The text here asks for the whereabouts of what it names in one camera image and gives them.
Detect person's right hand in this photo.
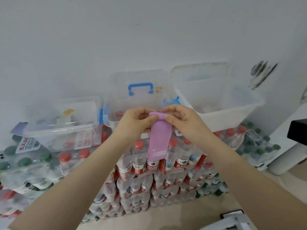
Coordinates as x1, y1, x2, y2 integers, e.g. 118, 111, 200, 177
162, 104, 213, 144

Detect person's left hand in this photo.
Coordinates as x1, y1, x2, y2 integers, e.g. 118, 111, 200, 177
113, 107, 159, 144

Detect purple elastic band strip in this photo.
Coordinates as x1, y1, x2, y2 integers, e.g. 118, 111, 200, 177
147, 112, 173, 163

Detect person's right forearm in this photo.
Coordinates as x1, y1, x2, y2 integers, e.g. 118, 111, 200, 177
192, 135, 307, 230

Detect person's left forearm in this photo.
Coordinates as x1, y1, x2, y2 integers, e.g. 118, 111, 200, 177
8, 135, 129, 230

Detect clear open storage bin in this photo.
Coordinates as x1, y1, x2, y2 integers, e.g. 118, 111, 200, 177
171, 62, 266, 133

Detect stack of red-capped water bottles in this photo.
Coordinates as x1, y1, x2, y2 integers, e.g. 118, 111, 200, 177
58, 124, 248, 222

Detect clear lidded storage box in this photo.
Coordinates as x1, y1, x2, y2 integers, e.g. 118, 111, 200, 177
24, 95, 104, 152

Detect pack of green-capped bottles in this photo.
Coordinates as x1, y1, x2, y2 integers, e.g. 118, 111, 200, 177
0, 134, 63, 199
236, 121, 281, 171

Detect white cylindrical table leg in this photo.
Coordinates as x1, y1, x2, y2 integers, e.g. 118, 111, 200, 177
267, 142, 307, 176

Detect black box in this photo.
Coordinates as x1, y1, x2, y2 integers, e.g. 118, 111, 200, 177
287, 119, 307, 146

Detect purple flat piece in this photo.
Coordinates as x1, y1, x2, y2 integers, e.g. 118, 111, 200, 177
10, 122, 29, 137

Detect clear storage box blue handle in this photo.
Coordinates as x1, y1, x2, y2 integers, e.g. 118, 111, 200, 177
103, 69, 181, 132

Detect white metal frame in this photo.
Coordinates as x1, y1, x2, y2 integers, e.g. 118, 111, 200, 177
200, 209, 252, 230

